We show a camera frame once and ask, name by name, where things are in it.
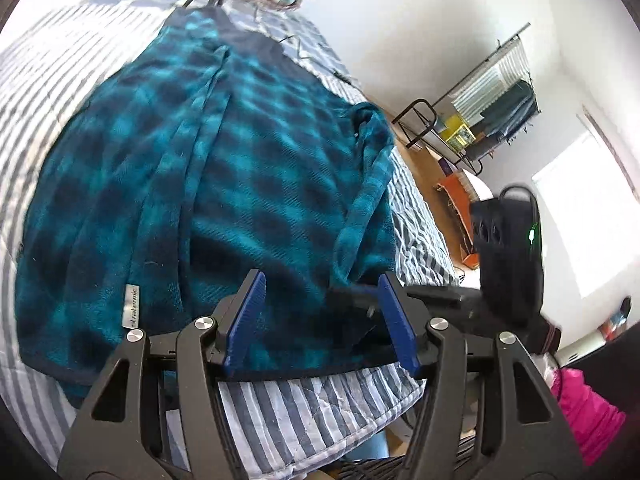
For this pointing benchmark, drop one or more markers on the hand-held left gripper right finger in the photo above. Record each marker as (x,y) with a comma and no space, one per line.
(397,330)

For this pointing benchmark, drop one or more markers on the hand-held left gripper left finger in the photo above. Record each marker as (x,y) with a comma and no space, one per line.
(247,325)

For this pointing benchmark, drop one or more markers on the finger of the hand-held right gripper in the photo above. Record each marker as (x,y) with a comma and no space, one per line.
(357,299)

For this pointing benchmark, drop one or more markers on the teal plaid fleece shirt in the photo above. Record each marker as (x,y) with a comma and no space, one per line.
(240,160)

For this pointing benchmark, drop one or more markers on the person's right forearm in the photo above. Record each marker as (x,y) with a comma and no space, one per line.
(585,410)

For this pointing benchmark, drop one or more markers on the black clothes rack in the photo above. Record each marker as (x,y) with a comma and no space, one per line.
(422,102)

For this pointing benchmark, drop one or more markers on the white woven cloth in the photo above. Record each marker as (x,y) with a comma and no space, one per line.
(480,190)

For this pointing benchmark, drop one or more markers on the grey striped blanket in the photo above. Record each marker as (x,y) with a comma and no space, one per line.
(300,410)

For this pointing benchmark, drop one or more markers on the orange box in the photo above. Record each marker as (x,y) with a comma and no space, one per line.
(452,183)

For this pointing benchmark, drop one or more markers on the person's blue jeans leg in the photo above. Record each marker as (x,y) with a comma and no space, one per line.
(370,450)

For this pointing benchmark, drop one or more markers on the yellow crate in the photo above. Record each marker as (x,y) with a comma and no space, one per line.
(457,132)

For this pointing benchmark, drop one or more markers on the dark green hanging jacket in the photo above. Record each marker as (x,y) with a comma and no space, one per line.
(497,115)

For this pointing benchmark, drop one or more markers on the dark blue hanging garment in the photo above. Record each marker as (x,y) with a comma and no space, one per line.
(522,102)

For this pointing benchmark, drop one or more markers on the striped towel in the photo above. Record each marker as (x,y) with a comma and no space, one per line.
(492,77)

